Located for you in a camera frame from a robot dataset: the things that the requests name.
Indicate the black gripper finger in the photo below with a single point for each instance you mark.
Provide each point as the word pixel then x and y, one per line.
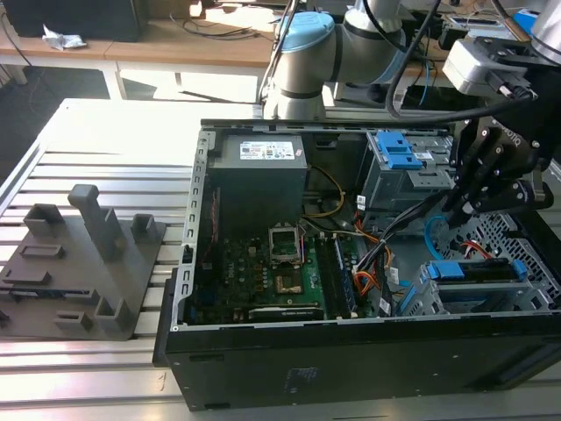
pixel 513 197
pixel 471 175

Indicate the hard disk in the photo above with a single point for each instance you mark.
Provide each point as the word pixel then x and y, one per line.
pixel 486 272

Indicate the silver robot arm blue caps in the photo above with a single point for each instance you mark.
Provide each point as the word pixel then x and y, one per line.
pixel 307 57

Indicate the metal disk bay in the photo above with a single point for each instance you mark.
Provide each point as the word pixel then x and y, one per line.
pixel 482 298

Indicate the blue plastic drive latch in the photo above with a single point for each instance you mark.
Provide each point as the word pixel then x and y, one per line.
pixel 398 151

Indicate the grey metal drive cage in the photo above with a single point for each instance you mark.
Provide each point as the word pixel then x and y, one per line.
pixel 394 184

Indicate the wooden desk with clutter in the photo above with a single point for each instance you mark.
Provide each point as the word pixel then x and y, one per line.
pixel 434 70

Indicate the blue cardboard box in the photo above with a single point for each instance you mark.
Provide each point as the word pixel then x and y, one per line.
pixel 523 17

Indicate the white flat tray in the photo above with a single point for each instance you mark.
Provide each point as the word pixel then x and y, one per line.
pixel 477 22

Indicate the small black device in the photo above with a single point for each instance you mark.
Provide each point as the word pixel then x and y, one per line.
pixel 448 37

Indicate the RAM stick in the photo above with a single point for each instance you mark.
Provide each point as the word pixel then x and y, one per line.
pixel 331 280

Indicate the CPU socket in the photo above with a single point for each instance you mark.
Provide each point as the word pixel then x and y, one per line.
pixel 289 284

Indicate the black power supply unit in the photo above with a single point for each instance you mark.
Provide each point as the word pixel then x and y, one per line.
pixel 258 184

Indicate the black PC case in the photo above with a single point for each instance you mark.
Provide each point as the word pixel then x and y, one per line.
pixel 350 364

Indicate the black graphics card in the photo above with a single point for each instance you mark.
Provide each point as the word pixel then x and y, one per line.
pixel 285 313

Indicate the green motherboard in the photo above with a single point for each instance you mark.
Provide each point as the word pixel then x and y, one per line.
pixel 245 276

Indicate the long wooden desk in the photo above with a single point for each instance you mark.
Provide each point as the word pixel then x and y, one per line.
pixel 153 48

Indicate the grey parts rack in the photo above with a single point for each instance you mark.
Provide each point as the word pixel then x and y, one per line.
pixel 87 280

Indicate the crumpled white paper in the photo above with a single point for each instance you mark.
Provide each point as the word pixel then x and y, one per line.
pixel 63 39

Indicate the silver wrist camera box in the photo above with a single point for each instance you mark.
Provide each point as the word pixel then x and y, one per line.
pixel 477 66

